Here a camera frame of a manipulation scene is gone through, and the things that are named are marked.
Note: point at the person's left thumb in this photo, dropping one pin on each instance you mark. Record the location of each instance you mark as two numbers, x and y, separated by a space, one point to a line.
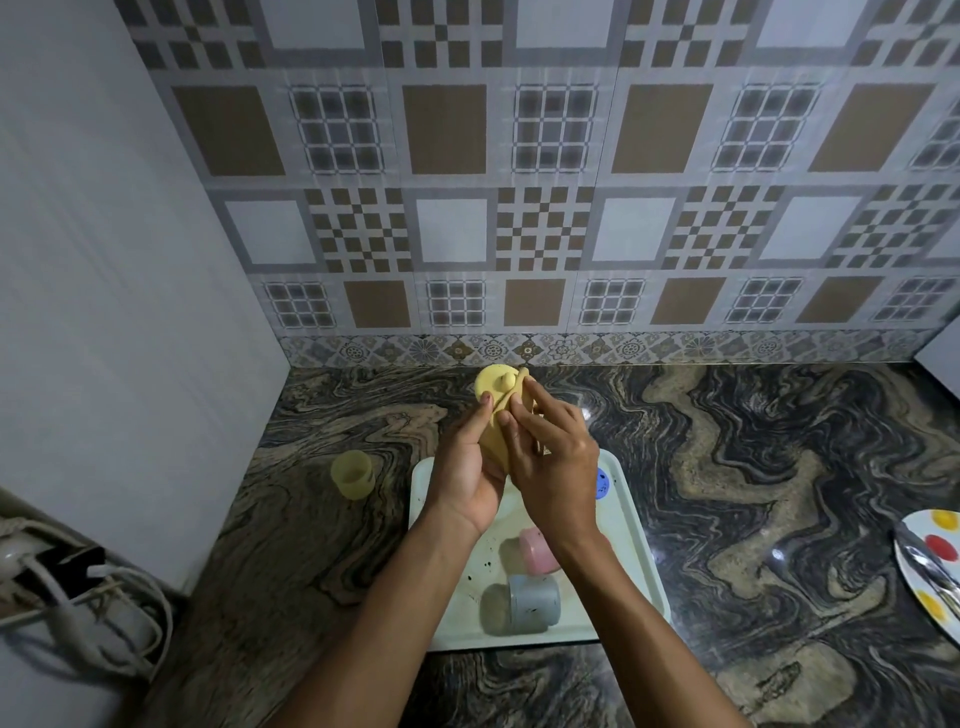
486 427

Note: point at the person's right thumb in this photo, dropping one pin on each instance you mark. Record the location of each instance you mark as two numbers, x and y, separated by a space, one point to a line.
508 435

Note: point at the metal spoon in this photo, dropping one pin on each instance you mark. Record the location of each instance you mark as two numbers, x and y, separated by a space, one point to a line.
930 566

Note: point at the person's right hand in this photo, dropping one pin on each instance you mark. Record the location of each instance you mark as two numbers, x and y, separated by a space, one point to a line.
553 472

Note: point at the blue plastic lid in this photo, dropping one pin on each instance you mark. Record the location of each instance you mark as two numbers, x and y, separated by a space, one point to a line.
601 484

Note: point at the person's right middle finger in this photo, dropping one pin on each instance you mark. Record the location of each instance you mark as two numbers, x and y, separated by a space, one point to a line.
551 399

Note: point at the yellow plastic container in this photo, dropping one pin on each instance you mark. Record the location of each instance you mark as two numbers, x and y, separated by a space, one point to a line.
499 405

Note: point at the person's right forearm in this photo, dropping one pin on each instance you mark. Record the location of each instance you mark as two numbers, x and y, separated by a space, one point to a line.
637 637

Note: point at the person's left hand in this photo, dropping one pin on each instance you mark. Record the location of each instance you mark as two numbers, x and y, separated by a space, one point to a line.
463 472

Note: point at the grey-blue plastic container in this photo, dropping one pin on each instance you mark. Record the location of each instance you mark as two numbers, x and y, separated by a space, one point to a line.
525 604

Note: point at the white polka dot plate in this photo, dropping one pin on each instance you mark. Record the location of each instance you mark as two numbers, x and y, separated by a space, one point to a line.
934 570

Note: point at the pink plastic container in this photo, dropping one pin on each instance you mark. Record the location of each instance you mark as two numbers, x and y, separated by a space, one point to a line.
538 552

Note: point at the yellow plastic cup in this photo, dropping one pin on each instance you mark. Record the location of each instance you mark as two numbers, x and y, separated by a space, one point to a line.
352 474

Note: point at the white plastic tray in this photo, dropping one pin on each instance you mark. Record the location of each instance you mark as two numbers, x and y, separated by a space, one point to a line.
525 570

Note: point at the person's left forearm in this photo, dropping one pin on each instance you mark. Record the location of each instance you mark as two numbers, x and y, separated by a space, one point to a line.
379 626

